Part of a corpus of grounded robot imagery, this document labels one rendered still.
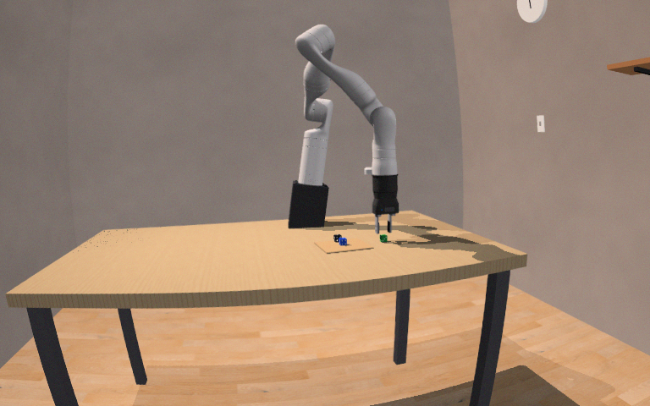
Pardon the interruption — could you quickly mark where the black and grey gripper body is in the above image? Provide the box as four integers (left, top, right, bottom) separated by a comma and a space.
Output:
365, 158, 399, 215

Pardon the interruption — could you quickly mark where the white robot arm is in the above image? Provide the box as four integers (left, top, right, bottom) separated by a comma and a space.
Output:
295, 25, 396, 186

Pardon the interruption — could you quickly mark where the tan square mat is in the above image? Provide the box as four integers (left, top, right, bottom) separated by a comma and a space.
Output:
314, 238, 373, 254

